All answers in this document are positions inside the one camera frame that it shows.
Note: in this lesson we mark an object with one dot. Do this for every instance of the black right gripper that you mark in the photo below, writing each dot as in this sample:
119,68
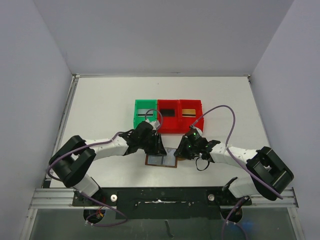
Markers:
184,148

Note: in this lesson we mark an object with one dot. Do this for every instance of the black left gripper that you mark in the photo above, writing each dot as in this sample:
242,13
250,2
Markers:
157,148

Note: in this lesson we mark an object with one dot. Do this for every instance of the brown leather card holder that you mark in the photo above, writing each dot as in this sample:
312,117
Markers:
168,160

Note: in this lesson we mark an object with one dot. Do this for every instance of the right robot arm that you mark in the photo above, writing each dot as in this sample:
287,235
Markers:
268,174

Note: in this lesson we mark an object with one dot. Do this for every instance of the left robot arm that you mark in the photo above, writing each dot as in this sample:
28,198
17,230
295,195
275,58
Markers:
73,160

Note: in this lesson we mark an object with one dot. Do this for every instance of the black card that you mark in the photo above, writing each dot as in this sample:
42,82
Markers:
167,112

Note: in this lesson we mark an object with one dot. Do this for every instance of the red bin middle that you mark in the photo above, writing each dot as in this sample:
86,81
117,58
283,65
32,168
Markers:
170,125

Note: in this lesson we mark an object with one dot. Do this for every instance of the red bin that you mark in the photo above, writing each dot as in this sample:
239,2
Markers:
186,122
170,125

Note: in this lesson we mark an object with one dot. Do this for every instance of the red bin right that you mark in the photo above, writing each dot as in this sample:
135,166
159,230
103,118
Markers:
186,122

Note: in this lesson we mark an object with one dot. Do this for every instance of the green bin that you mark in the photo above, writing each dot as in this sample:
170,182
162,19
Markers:
142,103

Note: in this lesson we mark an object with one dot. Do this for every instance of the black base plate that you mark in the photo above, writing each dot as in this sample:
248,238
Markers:
159,203

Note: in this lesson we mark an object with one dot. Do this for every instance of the aluminium left rail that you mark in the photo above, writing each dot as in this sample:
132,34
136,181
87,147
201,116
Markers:
66,111

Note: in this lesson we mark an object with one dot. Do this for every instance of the aluminium rail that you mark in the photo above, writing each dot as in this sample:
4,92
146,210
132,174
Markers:
66,111
52,198

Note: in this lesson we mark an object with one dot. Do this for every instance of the aluminium front rail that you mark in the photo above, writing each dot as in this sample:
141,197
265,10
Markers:
52,198

